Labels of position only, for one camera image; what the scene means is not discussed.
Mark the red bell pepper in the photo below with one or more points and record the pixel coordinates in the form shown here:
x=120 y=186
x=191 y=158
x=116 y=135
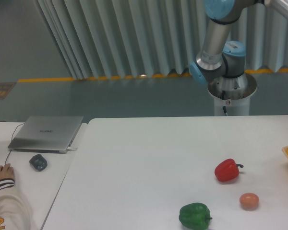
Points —
x=227 y=170

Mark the pleated grey curtain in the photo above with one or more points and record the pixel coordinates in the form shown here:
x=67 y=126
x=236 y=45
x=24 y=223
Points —
x=108 y=38

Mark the dark grey small device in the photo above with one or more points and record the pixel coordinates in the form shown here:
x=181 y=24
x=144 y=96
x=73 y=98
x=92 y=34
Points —
x=38 y=162

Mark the person's hand on mouse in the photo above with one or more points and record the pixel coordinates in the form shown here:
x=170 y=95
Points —
x=7 y=172

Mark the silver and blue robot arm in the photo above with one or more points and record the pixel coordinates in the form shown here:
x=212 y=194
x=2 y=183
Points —
x=209 y=63

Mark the cream striped sleeve forearm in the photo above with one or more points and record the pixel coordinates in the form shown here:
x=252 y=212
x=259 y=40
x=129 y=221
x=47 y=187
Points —
x=14 y=214

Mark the white side table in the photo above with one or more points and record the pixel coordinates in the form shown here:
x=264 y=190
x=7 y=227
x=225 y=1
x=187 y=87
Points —
x=38 y=189

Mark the brown egg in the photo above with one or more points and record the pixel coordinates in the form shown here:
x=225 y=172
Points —
x=249 y=201

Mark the green bell pepper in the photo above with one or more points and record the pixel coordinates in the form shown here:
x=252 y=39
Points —
x=195 y=216

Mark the silver closed laptop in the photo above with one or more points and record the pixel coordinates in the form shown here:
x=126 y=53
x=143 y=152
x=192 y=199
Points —
x=47 y=134

